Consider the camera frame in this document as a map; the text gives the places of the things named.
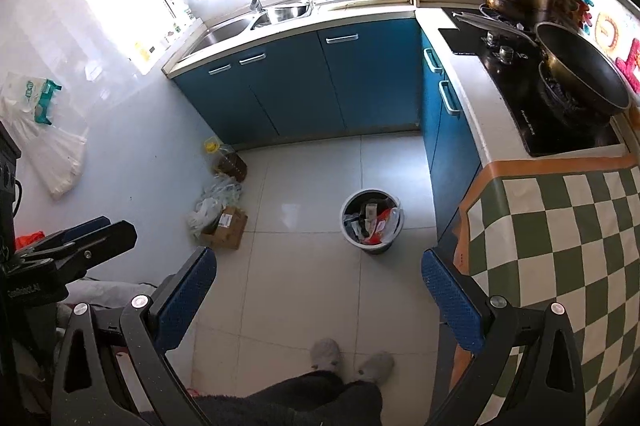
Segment colourful wall decoration stickers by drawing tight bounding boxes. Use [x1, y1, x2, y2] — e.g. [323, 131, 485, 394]
[553, 0, 639, 106]

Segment hanging white plastic bags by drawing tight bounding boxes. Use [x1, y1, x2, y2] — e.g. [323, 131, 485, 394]
[1, 72, 88, 199]

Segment plastic bag of vegetables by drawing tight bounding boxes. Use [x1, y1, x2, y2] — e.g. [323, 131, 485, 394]
[186, 174, 243, 238]

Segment dark trouser legs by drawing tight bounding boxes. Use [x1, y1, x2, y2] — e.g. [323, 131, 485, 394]
[195, 371, 383, 425]

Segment black gas stove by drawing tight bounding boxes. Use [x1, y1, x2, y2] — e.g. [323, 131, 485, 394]
[440, 8, 620, 157]

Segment green checkered table mat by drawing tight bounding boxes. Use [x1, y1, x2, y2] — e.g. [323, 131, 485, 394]
[454, 154, 639, 425]

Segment black wok pan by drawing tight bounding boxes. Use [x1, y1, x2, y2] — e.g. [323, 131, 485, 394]
[454, 12, 631, 115]

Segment grey left slipper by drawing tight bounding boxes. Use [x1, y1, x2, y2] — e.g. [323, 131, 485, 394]
[310, 338, 343, 374]

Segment white round trash bin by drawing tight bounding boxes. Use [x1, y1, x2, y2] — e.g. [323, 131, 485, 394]
[340, 188, 405, 256]

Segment grey slipper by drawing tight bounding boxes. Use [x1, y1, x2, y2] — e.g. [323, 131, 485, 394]
[356, 351, 395, 386]
[310, 338, 343, 374]

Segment cooking oil bottle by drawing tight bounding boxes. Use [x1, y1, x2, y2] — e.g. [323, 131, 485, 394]
[203, 137, 247, 183]

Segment red white plastic bag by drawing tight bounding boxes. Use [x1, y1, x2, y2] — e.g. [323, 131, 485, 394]
[366, 207, 401, 245]

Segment white printed paper sachet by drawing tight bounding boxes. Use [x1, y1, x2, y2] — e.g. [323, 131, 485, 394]
[361, 202, 378, 239]

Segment brown cardboard box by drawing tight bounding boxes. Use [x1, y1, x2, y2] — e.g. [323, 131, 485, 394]
[198, 206, 248, 251]

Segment grey right slipper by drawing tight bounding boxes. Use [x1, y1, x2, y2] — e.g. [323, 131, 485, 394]
[356, 351, 395, 386]

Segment steel kitchen sink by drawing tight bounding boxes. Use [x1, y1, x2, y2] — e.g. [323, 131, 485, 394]
[180, 2, 312, 61]

